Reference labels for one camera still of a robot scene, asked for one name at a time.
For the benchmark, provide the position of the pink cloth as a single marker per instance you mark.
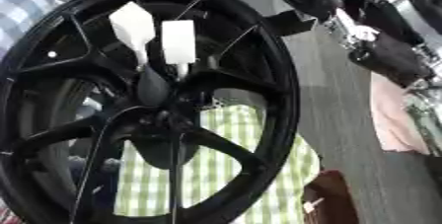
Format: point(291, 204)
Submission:
point(394, 119)

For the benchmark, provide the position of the black spoked wheel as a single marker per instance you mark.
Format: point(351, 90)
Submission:
point(253, 70)

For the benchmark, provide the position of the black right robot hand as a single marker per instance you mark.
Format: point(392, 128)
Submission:
point(397, 57)

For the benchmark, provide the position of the white pin with rectangular head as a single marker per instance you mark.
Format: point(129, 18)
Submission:
point(178, 42)

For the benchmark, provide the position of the person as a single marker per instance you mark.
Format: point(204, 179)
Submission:
point(23, 11)

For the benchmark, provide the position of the brown wooden chair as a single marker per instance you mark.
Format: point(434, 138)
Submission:
point(331, 198)

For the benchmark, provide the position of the black angular bracket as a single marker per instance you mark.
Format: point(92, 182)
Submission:
point(287, 22)

